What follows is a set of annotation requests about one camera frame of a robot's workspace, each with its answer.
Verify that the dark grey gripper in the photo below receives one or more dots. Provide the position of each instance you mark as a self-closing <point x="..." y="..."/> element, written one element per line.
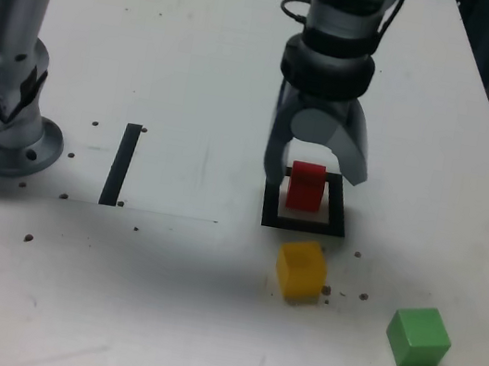
<point x="328" y="104"/>

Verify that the yellow cube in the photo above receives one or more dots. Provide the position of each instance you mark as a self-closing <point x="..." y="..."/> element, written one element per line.
<point x="300" y="272"/>

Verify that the green cube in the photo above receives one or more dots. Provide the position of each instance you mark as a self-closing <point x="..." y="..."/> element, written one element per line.
<point x="418" y="339"/>

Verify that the black tape strip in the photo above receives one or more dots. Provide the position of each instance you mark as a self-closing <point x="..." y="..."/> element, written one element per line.
<point x="119" y="167"/>

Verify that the red cube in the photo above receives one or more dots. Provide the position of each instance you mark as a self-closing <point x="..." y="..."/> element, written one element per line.
<point x="304" y="188"/>

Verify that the black tape square outline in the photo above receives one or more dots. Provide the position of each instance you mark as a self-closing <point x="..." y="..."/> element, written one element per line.
<point x="303" y="226"/>

